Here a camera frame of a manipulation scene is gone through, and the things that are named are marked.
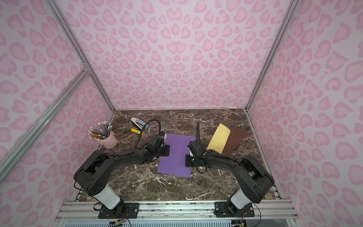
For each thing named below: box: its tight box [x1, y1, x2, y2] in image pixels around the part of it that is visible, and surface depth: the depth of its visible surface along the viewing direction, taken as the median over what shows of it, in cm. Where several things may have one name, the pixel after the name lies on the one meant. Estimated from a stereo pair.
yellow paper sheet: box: [206, 122, 232, 154], surface depth 103 cm
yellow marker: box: [130, 128, 145, 136], surface depth 108 cm
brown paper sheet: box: [222, 126, 247, 156], surface depth 103 cm
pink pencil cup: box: [97, 130, 119, 149], surface depth 95 cm
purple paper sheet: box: [157, 133, 197, 178], surface depth 89 cm
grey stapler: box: [130, 116, 149, 131], surface depth 109 cm
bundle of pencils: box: [87, 120, 113, 140], surface depth 92 cm
